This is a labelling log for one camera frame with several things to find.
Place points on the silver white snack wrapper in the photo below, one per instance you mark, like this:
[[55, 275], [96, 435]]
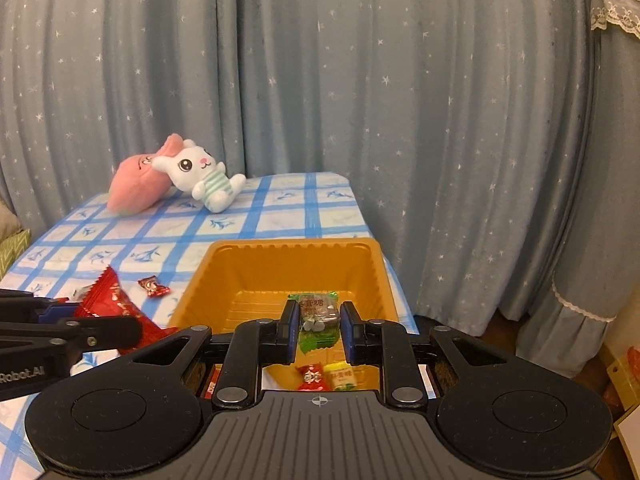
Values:
[[82, 294]]

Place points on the green candy packet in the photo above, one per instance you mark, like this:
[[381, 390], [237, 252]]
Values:
[[317, 310]]

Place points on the pink plush toy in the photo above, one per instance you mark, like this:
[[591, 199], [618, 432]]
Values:
[[135, 180]]

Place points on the yellow candy packet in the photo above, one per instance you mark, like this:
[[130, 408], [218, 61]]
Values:
[[341, 376]]

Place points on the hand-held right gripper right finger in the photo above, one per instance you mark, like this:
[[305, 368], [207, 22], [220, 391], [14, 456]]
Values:
[[346, 334]]

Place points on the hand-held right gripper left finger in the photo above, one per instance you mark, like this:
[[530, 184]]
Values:
[[295, 332]]

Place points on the beige cushion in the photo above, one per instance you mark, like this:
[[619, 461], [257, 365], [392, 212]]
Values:
[[7, 220]]

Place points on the green zigzag cushion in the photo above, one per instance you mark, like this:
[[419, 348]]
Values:
[[12, 255]]

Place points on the small dark red candy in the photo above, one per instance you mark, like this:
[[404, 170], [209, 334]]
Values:
[[154, 287]]

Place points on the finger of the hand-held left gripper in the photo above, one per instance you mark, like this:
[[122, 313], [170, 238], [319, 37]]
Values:
[[100, 332], [57, 312]]

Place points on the grey-blue starry curtain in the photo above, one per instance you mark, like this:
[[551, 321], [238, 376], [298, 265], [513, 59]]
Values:
[[400, 85]]

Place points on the yellow cardboard box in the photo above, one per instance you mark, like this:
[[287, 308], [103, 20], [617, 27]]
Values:
[[625, 375]]

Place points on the blue checked tablecloth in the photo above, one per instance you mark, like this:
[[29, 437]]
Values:
[[280, 210]]

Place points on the grey lace-trimmed cover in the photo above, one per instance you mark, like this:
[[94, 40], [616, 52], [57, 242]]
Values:
[[615, 160]]

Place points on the golden plastic tray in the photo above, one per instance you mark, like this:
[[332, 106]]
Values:
[[250, 270]]

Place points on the large red snack packet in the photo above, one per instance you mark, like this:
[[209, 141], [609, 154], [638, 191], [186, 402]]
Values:
[[112, 300]]

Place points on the white framed board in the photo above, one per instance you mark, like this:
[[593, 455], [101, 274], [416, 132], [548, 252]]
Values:
[[630, 430]]

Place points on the white rabbit plush toy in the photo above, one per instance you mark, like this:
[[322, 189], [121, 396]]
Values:
[[190, 165]]

